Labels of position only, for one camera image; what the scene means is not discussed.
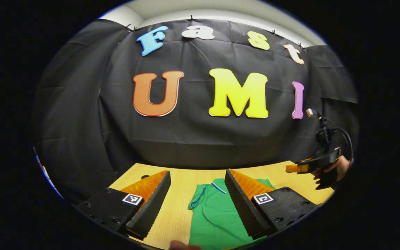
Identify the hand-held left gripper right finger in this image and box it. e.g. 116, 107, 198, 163
224, 169, 319, 241

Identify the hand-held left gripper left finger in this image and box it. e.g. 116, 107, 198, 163
75, 170, 172, 241

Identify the green T-shirt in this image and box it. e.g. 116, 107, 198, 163
188, 178, 276, 250

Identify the black backdrop cloth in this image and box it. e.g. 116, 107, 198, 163
32, 18, 360, 203

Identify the white printed banner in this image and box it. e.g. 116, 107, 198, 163
33, 147, 65, 201

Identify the row of black cloth clips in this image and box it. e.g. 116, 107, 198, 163
124, 15, 308, 49

